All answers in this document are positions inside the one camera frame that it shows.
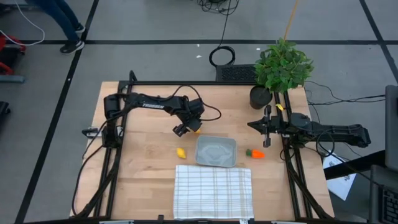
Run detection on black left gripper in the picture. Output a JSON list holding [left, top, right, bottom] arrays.
[[172, 98, 206, 137]]

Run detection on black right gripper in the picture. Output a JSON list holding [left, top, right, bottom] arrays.
[[247, 105, 292, 148]]

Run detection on orange toy carrot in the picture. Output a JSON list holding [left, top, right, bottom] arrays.
[[246, 148, 266, 160]]

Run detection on grey plastic bin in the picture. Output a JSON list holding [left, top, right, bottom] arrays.
[[195, 135, 238, 168]]

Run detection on black vented box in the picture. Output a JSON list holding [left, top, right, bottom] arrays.
[[215, 63, 259, 83]]

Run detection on green plant in black pot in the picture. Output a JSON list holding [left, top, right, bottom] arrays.
[[249, 37, 315, 110]]

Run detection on white checked cloth towel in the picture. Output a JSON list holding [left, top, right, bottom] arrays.
[[172, 164, 255, 220]]

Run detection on white printed paper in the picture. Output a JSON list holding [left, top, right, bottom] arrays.
[[322, 151, 357, 202]]

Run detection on black beam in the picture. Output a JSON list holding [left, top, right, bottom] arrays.
[[323, 149, 386, 181]]

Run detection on grey monitor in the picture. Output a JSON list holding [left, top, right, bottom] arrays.
[[384, 84, 398, 172]]

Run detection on black keyboard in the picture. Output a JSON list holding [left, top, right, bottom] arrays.
[[369, 164, 398, 224]]

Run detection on person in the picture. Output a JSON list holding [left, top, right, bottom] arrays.
[[24, 0, 86, 55]]

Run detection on red equipment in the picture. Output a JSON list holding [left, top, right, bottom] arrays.
[[0, 33, 27, 76]]

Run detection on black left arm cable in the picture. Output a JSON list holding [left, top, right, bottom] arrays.
[[167, 84, 223, 123]]

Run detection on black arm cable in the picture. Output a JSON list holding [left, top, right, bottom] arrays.
[[315, 128, 336, 158], [167, 84, 223, 123]]

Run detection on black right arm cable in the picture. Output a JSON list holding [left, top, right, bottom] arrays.
[[315, 128, 336, 158]]

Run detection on coiled black floor cable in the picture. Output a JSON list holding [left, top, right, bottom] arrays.
[[208, 0, 236, 68]]

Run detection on thin black floor cables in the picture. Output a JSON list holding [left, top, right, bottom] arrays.
[[303, 80, 386, 107]]

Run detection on yellow strap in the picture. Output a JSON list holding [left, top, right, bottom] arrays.
[[283, 0, 300, 42]]

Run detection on black floor power cable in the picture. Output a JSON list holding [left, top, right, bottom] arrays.
[[71, 143, 105, 217]]

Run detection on tangled black cables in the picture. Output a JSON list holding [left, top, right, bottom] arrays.
[[197, 0, 241, 16]]

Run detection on white cable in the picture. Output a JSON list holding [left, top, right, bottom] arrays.
[[0, 0, 46, 47]]

